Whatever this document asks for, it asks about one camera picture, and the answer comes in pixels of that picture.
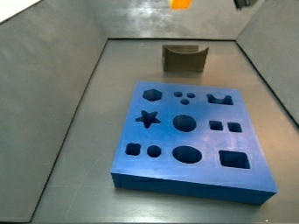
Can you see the yellow arch object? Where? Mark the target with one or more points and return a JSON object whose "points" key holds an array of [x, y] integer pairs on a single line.
{"points": [[180, 4]]}

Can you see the blue foam shape board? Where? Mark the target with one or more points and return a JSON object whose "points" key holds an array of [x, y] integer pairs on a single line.
{"points": [[188, 144]]}

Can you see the black fixture stand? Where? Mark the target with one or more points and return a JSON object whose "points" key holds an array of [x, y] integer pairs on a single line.
{"points": [[183, 58]]}

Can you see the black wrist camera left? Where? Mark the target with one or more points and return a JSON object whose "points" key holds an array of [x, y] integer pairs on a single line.
{"points": [[243, 3]]}

